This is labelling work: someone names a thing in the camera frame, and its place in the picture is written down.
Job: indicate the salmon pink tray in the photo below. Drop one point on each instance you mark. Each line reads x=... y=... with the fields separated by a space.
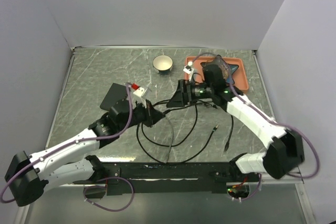
x=239 y=76

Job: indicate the dark blue star dish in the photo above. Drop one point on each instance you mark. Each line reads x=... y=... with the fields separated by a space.
x=234 y=68

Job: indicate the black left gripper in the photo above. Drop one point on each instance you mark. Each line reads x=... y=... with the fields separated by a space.
x=152 y=115

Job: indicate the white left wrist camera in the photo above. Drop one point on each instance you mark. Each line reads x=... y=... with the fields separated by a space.
x=140 y=94

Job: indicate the small white teal bowl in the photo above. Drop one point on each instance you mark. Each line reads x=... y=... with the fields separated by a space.
x=163 y=64

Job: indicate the clear glass bowl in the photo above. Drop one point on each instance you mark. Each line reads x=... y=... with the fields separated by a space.
x=223 y=65

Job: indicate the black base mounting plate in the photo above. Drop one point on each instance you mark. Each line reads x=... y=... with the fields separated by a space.
x=161 y=178

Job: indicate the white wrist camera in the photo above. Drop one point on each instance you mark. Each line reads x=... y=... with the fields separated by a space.
x=188 y=68
x=140 y=94

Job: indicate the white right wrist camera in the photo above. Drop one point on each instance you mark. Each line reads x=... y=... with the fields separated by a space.
x=188 y=68

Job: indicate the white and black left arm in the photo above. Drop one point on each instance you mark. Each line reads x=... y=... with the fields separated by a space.
x=29 y=176

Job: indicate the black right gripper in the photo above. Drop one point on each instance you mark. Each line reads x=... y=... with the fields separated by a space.
x=182 y=96

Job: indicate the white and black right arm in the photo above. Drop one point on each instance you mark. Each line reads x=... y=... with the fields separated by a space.
x=284 y=147

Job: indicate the black network switch box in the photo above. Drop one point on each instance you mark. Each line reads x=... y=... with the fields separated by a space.
x=115 y=93

